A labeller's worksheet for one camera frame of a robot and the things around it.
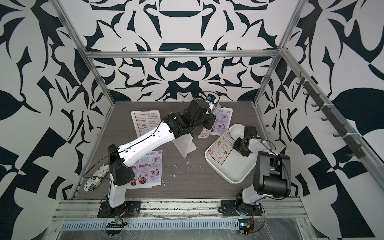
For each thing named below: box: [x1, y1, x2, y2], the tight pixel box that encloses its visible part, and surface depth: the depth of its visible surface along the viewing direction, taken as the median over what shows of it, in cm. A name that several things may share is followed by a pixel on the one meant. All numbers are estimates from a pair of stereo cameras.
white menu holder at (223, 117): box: [210, 107, 233, 136], surface depth 94 cm
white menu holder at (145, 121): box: [131, 110, 161, 138], surface depth 92 cm
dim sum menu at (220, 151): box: [208, 128, 236, 165], surface depth 96 cm
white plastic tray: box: [204, 123, 256, 184], surface depth 91 cm
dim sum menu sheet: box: [134, 112, 161, 136], surface depth 93 cm
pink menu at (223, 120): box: [211, 107, 233, 135], surface depth 93 cm
